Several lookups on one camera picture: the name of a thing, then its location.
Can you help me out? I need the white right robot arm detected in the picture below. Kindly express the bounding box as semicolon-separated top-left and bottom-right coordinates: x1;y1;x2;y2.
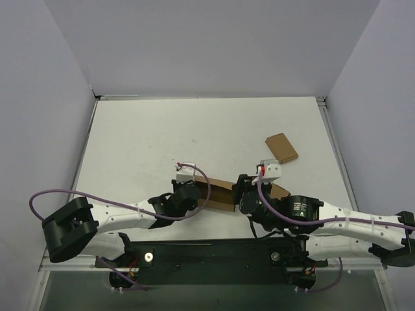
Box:
231;174;414;268

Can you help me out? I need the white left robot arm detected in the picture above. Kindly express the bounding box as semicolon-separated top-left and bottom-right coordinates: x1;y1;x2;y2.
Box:
42;181;202;267

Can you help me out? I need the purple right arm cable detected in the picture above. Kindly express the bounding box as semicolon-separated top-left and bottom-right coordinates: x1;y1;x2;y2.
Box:
257;168;415;294

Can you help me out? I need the aluminium front rail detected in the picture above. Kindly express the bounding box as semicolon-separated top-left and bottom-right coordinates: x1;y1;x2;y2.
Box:
39;256;384;271

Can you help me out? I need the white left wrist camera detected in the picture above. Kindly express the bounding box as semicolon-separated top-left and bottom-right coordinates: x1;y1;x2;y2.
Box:
175;162;195;183

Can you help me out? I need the cardboard box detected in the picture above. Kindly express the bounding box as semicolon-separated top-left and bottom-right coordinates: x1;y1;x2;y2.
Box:
195;176;235;213
265;133;298;164
270;184;291;200

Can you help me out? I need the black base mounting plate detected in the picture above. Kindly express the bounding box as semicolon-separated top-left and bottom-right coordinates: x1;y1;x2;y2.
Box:
95;237;328;286

